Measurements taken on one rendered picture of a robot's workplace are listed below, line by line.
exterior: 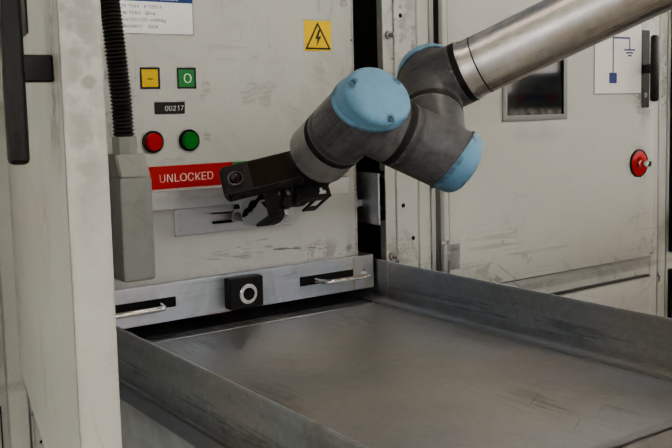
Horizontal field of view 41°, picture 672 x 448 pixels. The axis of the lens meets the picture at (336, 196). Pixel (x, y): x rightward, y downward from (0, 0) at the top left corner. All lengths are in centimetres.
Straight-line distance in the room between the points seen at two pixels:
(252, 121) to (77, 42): 83
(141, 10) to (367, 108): 43
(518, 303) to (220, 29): 62
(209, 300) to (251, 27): 44
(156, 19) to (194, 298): 43
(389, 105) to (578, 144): 81
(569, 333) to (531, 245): 52
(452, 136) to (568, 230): 73
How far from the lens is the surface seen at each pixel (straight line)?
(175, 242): 142
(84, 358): 69
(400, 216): 160
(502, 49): 127
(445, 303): 149
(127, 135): 128
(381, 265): 161
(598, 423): 103
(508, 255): 177
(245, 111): 147
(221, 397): 96
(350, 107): 113
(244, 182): 127
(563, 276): 192
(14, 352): 131
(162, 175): 140
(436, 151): 118
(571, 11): 125
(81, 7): 67
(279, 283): 151
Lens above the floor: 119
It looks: 6 degrees down
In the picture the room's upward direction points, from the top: 1 degrees counter-clockwise
